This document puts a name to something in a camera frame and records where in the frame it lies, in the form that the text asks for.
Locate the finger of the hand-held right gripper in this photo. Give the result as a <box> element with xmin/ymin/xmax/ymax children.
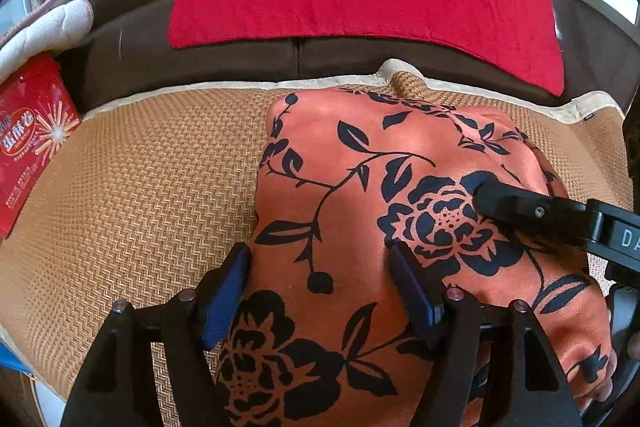
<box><xmin>472</xmin><ymin>179</ymin><xmax>593</xmax><ymax>253</ymax></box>

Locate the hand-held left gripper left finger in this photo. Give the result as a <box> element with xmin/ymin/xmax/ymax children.
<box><xmin>60</xmin><ymin>242</ymin><xmax>252</xmax><ymax>427</ymax></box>

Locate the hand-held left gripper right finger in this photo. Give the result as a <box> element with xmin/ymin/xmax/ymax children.
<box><xmin>389</xmin><ymin>242</ymin><xmax>583</xmax><ymax>427</ymax></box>

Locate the orange floral blouse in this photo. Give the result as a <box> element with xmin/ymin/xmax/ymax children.
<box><xmin>215</xmin><ymin>88</ymin><xmax>616</xmax><ymax>427</ymax></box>

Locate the woven rattan seat mat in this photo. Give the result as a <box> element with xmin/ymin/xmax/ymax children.
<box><xmin>0</xmin><ymin>59</ymin><xmax>628</xmax><ymax>408</ymax></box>

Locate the brown leather sofa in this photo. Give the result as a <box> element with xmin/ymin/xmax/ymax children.
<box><xmin>65</xmin><ymin>0</ymin><xmax>626</xmax><ymax>115</ymax></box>

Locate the red printed box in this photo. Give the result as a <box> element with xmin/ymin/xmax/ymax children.
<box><xmin>0</xmin><ymin>57</ymin><xmax>83</xmax><ymax>240</ymax></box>

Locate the white quilted floral blanket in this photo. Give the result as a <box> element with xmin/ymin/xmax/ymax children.
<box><xmin>0</xmin><ymin>0</ymin><xmax>96</xmax><ymax>80</ymax></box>

